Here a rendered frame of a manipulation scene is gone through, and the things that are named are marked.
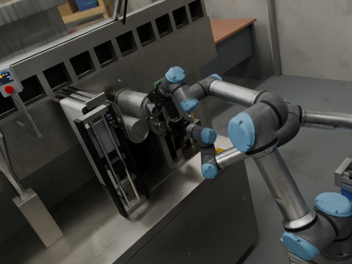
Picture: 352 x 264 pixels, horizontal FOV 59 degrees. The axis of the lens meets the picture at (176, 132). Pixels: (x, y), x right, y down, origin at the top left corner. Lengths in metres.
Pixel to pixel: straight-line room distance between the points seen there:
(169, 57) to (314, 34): 2.57
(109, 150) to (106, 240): 0.41
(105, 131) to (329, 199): 0.91
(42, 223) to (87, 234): 0.21
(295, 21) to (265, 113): 3.43
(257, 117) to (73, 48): 1.09
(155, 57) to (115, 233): 1.10
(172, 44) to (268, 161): 1.29
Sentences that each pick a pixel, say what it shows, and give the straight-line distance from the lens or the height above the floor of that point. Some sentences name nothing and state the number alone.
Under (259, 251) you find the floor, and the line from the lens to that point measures 2.41.
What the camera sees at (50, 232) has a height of 0.96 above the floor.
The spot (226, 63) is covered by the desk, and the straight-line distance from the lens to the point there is 4.17.
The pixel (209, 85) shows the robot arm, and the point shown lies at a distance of 1.35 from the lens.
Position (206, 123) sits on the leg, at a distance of 2.72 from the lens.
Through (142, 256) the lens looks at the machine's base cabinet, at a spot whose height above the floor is 0.77.
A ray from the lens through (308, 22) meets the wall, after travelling 4.33.
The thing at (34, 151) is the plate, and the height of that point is 1.23.
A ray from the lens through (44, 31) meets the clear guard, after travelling 1.65.
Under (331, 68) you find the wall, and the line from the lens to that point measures 4.42.
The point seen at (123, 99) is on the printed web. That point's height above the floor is 1.29.
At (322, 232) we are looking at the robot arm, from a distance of 1.17.
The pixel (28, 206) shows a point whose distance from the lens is 1.55.
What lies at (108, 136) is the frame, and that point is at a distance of 1.41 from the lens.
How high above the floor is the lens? 1.92
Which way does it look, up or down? 30 degrees down
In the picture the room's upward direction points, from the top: 18 degrees counter-clockwise
